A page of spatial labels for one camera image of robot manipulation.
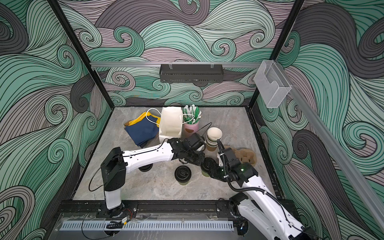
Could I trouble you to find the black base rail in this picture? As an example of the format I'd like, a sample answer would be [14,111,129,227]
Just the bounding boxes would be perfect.
[58,200,234,219]

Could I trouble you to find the black cup lid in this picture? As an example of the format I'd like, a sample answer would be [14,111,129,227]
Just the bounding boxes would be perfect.
[175,166,192,182]
[201,157,217,174]
[139,164,153,173]

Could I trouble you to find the yellow cloth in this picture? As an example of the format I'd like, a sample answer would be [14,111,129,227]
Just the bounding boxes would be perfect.
[124,112,161,127]

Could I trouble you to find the brown pulp cup carrier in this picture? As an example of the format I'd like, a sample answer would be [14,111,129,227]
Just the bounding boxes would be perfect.
[224,146,258,167]

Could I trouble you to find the white paper takeout bag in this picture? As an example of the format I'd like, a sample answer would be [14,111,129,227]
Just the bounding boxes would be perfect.
[146,107,183,143]

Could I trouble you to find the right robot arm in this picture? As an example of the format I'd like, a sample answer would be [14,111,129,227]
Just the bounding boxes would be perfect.
[210,140,321,240]

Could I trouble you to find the navy blue cloth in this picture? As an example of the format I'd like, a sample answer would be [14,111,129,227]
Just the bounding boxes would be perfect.
[125,116,159,148]

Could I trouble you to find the white slotted cable duct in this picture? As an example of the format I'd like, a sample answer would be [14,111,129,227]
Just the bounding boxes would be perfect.
[60,220,235,231]

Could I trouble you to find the stack of paper cups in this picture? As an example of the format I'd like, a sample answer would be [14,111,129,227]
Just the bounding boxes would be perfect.
[206,127,223,152]

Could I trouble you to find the black wall shelf tray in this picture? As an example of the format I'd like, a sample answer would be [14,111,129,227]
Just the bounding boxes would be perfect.
[159,64,224,83]

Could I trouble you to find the clear acrylic wall holder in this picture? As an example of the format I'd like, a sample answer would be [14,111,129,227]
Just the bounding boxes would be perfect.
[254,60,292,109]

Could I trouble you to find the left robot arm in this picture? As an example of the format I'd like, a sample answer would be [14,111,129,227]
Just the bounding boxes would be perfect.
[101,133,206,211]

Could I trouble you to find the pink cup holder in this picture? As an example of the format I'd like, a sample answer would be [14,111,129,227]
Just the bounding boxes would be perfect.
[183,123,199,137]

